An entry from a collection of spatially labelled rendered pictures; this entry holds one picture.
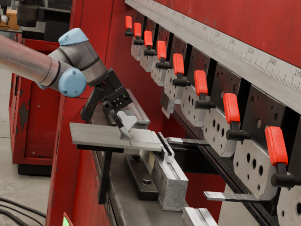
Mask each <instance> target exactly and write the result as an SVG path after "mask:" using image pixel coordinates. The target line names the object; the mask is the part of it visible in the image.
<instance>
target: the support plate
mask: <svg viewBox="0 0 301 226"><path fill-rule="evenodd" d="M69 126H70V131H71V136H72V141H73V144H81V145H92V146H102V147H113V148H128V149H138V150H149V151H159V152H161V150H162V148H161V147H160V145H159V144H157V143H143V142H133V141H131V144H132V146H131V145H130V143H129V141H123V140H119V137H118V135H117V133H116V127H115V126H102V125H92V124H83V123H73V122H70V124H69ZM129 131H130V132H133V133H143V134H152V132H151V130H144V129H134V128H131V129H130V130H129Z"/></svg>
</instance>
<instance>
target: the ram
mask: <svg viewBox="0 0 301 226"><path fill-rule="evenodd" d="M153 1H155V2H157V3H159V4H161V5H163V6H166V7H168V8H170V9H172V10H174V11H176V12H179V13H181V14H183V15H185V16H187V17H189V18H191V19H193V20H196V21H198V22H200V23H202V24H204V25H206V26H209V27H211V28H213V29H215V30H217V31H219V32H222V33H224V34H226V35H228V36H230V37H232V38H235V39H237V40H239V41H241V42H243V43H245V44H247V45H249V46H251V47H254V48H256V49H258V50H260V51H262V52H265V53H267V54H269V55H271V56H273V57H275V58H278V59H280V60H282V61H284V62H286V63H288V64H291V65H293V66H295V67H297V68H299V69H301V0H153ZM125 3H126V4H128V5H129V6H131V7H132V8H134V9H136V10H137V11H139V12H140V13H142V14H144V15H145V16H147V17H148V18H150V19H151V20H153V21H155V22H156V23H158V24H159V25H161V26H162V27H164V28H165V29H167V30H169V31H170V32H172V33H173V34H175V35H176V36H178V37H180V38H181V39H183V40H184V41H186V42H187V43H189V44H191V45H192V46H194V47H195V48H197V49H198V50H200V51H201V52H203V53H205V54H206V55H208V56H209V57H211V58H212V59H214V60H216V61H217V62H219V63H220V64H222V65H224V66H225V67H227V68H228V69H230V70H231V71H233V72H234V73H236V74H237V75H239V76H241V77H242V78H244V79H245V80H247V81H249V82H250V83H252V84H253V85H255V86H256V87H258V88H260V89H261V90H263V91H264V92H266V93H267V94H269V95H271V96H272V97H274V98H275V99H277V100H278V101H280V102H281V103H283V104H285V105H286V106H288V107H289V108H291V109H293V110H294V111H296V112H297V113H299V114H300V115H301V93H300V92H298V91H296V90H294V89H293V88H291V87H289V86H287V85H285V84H284V83H282V82H280V81H278V80H277V79H275V78H273V77H271V76H269V75H267V74H266V73H264V72H262V71H260V70H258V69H256V68H255V67H253V66H251V65H249V64H248V63H246V62H244V61H242V60H240V59H239V58H237V57H235V56H233V55H231V54H230V53H228V52H226V51H224V50H223V49H220V48H219V47H217V46H215V45H213V44H211V43H210V42H208V41H206V40H204V39H203V38H201V37H199V36H197V35H195V34H194V33H192V32H190V31H188V30H186V29H185V28H183V27H181V26H179V25H177V24H175V23H174V22H172V21H170V20H168V19H166V18H165V17H163V16H161V15H159V14H157V13H156V12H154V11H152V10H150V9H148V8H147V7H145V6H143V5H141V4H140V3H138V2H136V1H134V0H125Z"/></svg>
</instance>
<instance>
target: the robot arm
mask: <svg viewBox="0 0 301 226"><path fill-rule="evenodd" d="M58 41H59V43H60V47H58V48H57V49H56V50H55V51H53V52H52V53H50V54H49V55H45V54H43V53H40V52H38V51H36V50H33V49H31V48H29V47H27V46H25V45H23V44H20V43H18V42H16V41H14V40H11V39H9V38H7V37H4V36H2V35H0V68H3V69H5V70H7V71H10V72H12V73H15V74H18V75H20V76H22V77H25V78H27V79H30V80H32V81H35V82H36V84H37V85H38V86H39V87H40V88H41V89H43V90H45V89H47V88H48V87H49V88H51V89H54V90H56V91H59V92H60V93H61V94H62V95H64V96H67V97H70V98H74V97H78V96H80V95H81V94H82V93H83V92H84V91H85V89H86V85H87V84H88V86H89V87H94V89H93V91H92V93H91V95H90V97H89V99H88V101H87V103H86V105H85V106H84V107H83V109H82V110H81V113H80V115H81V119H82V120H84V121H87V122H88V121H89V120H90V119H91V117H92V116H93V113H94V109H95V107H96V105H97V103H98V101H100V102H101V103H102V105H103V106H104V108H105V109H106V111H107V112H108V114H109V115H111V117H112V118H113V120H114V121H115V123H116V124H117V125H118V127H119V128H120V130H121V131H122V133H123V134H124V135H125V137H127V138H129V139H133V138H132V136H131V135H130V133H129V132H130V131H129V130H130V129H131V128H132V127H133V126H134V124H135V123H136V122H137V118H136V117H135V116H133V114H134V112H133V110H131V109H130V110H124V109H123V108H124V107H126V106H127V105H129V104H130V103H132V102H133V101H132V99H131V98H130V95H129V93H128V92H127V90H126V89H125V87H124V86H123V84H122V83H121V82H120V80H119V78H118V77H117V75H116V74H115V72H114V70H113V69H112V68H110V69H108V70H107V68H106V66H105V65H104V63H103V62H102V60H101V59H100V57H99V56H98V54H97V52H96V51H95V50H94V48H93V46H92V45H91V43H90V42H89V39H88V38H87V37H86V36H85V34H84V33H83V32H82V30H81V29H80V28H74V29H72V30H70V31H68V32H67V33H65V34H64V35H63V36H61V37H60V38H59V40H58ZM103 82H104V83H103ZM117 111H118V112H117Z"/></svg>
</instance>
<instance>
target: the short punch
mask: <svg viewBox="0 0 301 226"><path fill-rule="evenodd" d="M160 104H161V105H162V111H163V113H164V114H165V115H166V117H167V118H168V119H169V117H170V114H171V113H173V111H174V106H175V104H174V103H173V102H172V101H171V100H170V99H169V97H168V96H167V95H166V94H165V93H164V87H163V88H162V94H161V100H160Z"/></svg>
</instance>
